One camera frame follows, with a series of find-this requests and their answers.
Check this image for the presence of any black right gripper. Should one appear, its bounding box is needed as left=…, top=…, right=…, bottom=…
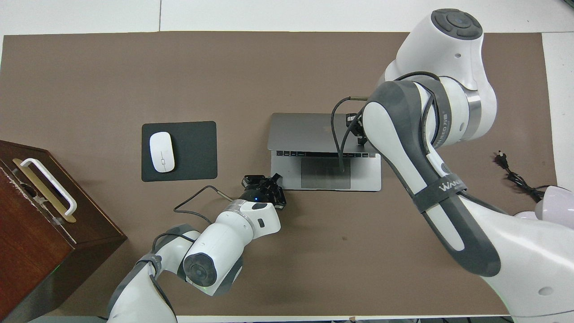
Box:
left=345, top=113, right=371, bottom=146

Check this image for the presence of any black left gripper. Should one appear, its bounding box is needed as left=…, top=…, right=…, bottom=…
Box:
left=239, top=173, right=287, bottom=210

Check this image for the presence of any grey aluminium laptop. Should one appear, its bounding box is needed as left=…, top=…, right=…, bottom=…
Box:
left=267, top=112, right=382, bottom=192

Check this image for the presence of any black mouse pad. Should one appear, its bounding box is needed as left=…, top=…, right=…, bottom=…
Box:
left=141, top=121, right=218, bottom=182

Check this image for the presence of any white computer mouse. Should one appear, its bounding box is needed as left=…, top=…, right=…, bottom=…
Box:
left=149, top=131, right=176, bottom=173

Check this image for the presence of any brown table mat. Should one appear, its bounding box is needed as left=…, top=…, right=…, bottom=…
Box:
left=0, top=31, right=557, bottom=317

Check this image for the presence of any white desk lamp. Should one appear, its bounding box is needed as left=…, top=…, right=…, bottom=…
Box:
left=513, top=185, right=574, bottom=223

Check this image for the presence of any dark brown wooden box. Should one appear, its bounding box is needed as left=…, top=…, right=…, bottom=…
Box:
left=0, top=140, right=128, bottom=323

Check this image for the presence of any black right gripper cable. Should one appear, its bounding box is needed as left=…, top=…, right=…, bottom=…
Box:
left=331, top=96, right=373, bottom=173

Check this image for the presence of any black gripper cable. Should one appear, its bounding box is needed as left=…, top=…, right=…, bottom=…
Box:
left=331, top=96, right=373, bottom=173
left=174, top=185, right=234, bottom=225

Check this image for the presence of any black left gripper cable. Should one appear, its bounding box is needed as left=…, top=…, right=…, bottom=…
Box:
left=174, top=185, right=234, bottom=225

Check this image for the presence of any black lamp power cable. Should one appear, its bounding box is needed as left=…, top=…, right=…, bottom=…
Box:
left=495, top=152, right=550, bottom=202

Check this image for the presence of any brass handle plate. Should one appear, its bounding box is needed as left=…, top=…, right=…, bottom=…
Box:
left=12, top=158, right=77, bottom=223

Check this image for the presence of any white box handle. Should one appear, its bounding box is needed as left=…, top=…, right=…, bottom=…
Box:
left=20, top=158, right=78, bottom=216

